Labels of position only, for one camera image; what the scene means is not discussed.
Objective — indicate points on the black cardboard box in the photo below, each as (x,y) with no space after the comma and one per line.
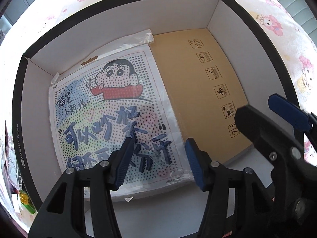
(256,58)

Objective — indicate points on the cartoon diamond painting kit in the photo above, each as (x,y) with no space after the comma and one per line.
(119,94)

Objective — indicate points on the pink cartoon print bedspread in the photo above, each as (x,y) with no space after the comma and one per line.
(177,212)

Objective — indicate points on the green yellow toy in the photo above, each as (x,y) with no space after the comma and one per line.
(26,201)

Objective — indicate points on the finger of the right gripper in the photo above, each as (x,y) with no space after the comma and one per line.
(292,213)
(300,119)

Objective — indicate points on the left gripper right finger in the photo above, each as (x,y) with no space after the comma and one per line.
(198,163)

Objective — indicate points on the brown cardboard sheet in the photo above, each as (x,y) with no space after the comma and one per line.
(203,89)

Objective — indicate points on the grey padded headboard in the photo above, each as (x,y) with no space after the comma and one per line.
(302,14)

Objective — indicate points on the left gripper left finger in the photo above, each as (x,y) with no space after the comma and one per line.
(62,213)

